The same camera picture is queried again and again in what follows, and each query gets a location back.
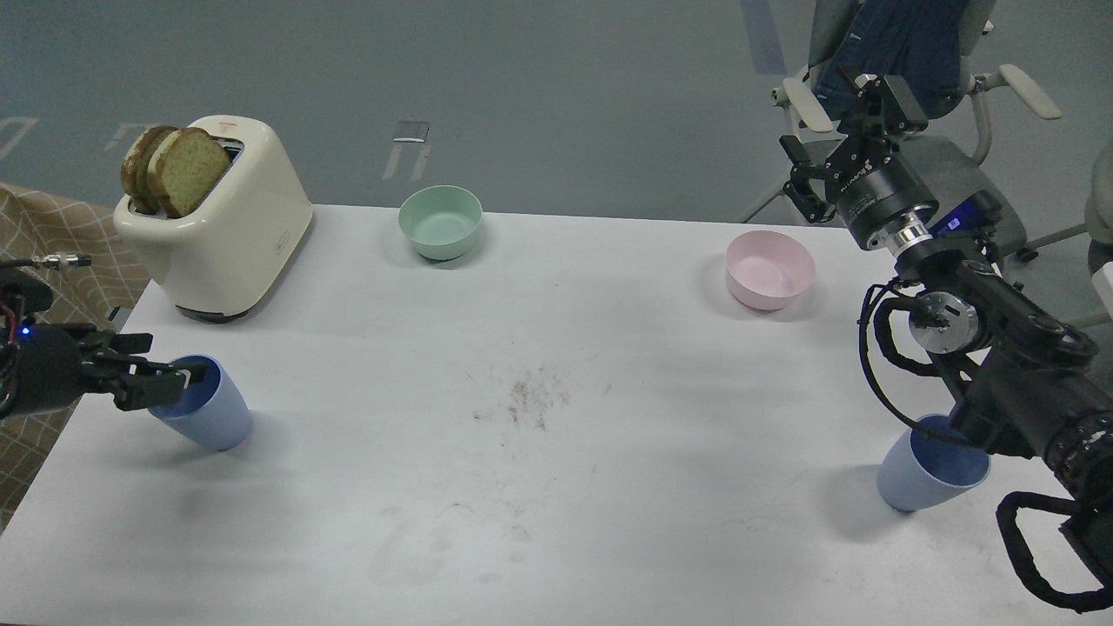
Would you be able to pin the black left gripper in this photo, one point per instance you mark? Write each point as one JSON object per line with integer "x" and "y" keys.
{"x": 114, "y": 364}

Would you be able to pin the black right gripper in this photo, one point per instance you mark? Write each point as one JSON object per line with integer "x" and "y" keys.
{"x": 864, "y": 179}

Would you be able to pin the light blue cup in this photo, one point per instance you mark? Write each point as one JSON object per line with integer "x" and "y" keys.
{"x": 919, "y": 472}
{"x": 211, "y": 412}

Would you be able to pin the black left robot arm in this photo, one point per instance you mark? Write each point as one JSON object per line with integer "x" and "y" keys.
{"x": 48, "y": 366}

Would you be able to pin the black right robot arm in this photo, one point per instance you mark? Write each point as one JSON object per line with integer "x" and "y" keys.
{"x": 1017, "y": 374}

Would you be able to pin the grey office chair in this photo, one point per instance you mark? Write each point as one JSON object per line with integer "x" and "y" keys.
{"x": 948, "y": 155}

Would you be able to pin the blue denim jacket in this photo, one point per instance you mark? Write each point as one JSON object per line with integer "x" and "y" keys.
{"x": 917, "y": 40}

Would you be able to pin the cream white toaster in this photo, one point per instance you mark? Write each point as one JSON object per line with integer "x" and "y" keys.
{"x": 218, "y": 262}

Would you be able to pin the pink bowl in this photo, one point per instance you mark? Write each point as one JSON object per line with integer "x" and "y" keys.
{"x": 768, "y": 270}

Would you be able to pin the back bread slice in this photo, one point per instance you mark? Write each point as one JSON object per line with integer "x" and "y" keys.
{"x": 133, "y": 173}

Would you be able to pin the bread slice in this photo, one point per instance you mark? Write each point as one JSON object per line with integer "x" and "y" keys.
{"x": 183, "y": 169}
{"x": 133, "y": 173}

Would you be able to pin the front bread slice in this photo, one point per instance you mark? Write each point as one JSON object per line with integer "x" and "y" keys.
{"x": 183, "y": 169}

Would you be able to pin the white object at right edge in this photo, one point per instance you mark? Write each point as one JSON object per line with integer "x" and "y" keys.
{"x": 1098, "y": 223}

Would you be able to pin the mint green bowl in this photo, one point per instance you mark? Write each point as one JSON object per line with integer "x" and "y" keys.
{"x": 441, "y": 222}

